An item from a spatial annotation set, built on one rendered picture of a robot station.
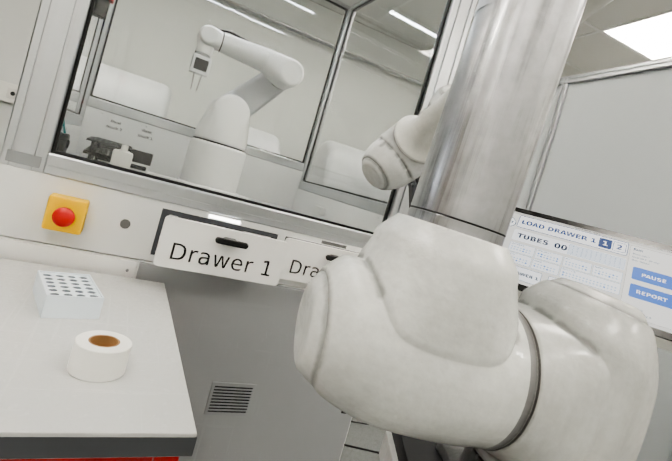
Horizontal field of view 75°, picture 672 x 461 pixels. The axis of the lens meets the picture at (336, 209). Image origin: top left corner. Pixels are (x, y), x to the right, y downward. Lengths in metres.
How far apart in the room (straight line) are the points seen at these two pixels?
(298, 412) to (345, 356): 1.01
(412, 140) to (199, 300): 0.67
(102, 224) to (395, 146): 0.67
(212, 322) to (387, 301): 0.84
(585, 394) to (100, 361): 0.55
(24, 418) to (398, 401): 0.39
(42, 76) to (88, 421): 0.73
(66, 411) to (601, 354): 0.57
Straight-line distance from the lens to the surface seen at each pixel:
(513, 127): 0.44
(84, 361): 0.66
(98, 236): 1.11
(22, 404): 0.62
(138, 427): 0.59
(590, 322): 0.51
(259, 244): 1.05
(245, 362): 1.26
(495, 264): 0.42
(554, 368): 0.49
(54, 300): 0.83
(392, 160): 0.82
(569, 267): 1.40
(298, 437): 1.44
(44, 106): 1.10
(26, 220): 1.12
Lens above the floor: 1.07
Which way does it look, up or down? 2 degrees down
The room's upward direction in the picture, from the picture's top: 16 degrees clockwise
